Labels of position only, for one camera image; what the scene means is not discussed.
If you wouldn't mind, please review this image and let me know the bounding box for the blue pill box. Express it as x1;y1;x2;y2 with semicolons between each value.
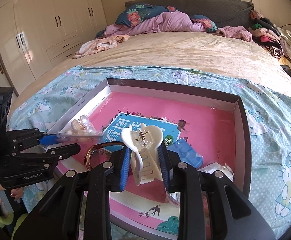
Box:
167;138;203;169

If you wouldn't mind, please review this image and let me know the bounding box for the floral dark blue pillow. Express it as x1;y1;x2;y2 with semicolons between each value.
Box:
114;3;219;34

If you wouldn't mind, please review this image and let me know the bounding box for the pile of mixed clothes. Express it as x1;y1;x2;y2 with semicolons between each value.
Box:
248;10;291;77

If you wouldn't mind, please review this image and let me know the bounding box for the Hello Kitty blue quilt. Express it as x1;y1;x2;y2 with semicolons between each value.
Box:
8;66;291;237

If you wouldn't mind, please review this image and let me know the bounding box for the white wardrobe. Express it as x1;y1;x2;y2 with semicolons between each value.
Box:
0;0;107;95

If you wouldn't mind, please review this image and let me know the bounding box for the pearl hair claw clip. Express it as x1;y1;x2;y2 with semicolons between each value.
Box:
64;115;103;137

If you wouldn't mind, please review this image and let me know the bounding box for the maroon leather wristwatch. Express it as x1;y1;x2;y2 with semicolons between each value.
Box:
84;141;124;171

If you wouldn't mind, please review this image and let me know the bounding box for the pink crumpled garment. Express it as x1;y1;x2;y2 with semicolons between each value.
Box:
215;25;253;42

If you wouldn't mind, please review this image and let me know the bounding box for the beige bed cover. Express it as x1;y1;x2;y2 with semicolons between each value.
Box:
10;32;291;112

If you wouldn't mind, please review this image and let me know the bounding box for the purple blanket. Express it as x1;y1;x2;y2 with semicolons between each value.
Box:
103;11;206;37

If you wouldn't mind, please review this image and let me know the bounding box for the cream hair claw clip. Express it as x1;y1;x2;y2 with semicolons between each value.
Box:
121;123;163;186

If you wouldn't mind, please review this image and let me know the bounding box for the clear bag with dark jewelry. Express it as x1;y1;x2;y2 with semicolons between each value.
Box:
199;162;234;182

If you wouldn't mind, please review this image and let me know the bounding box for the grey headboard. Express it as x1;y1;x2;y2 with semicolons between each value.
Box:
125;0;254;29

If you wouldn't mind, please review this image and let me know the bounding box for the peach clothes pile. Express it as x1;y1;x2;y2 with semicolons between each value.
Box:
72;35;130;59

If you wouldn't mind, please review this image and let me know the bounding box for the grey cardboard box tray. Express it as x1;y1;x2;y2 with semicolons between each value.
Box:
46;78;252;240

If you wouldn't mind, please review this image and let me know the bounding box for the green sleeve left forearm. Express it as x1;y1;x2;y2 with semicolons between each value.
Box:
0;202;28;239

